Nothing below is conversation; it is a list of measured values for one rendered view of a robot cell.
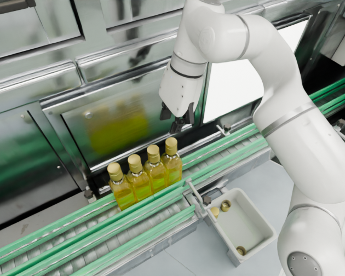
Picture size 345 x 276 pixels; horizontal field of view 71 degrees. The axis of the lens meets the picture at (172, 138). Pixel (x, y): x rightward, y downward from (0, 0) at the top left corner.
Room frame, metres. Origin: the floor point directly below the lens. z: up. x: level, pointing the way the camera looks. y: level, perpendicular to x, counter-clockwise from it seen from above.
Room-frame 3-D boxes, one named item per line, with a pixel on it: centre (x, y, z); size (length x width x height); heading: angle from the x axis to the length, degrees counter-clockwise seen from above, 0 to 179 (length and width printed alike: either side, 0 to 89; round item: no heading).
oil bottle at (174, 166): (0.42, 0.00, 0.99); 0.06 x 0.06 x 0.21; 29
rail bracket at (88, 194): (0.35, 0.27, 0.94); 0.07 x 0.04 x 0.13; 30
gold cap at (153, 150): (0.39, 0.05, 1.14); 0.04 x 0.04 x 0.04
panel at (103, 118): (0.63, -0.08, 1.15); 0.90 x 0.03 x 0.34; 120
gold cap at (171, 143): (0.42, 0.00, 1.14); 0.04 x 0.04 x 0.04
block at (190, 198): (0.35, -0.08, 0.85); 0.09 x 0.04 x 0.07; 30
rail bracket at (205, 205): (0.33, -0.09, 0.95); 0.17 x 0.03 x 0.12; 30
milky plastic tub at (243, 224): (0.30, -0.24, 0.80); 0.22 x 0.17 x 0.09; 30
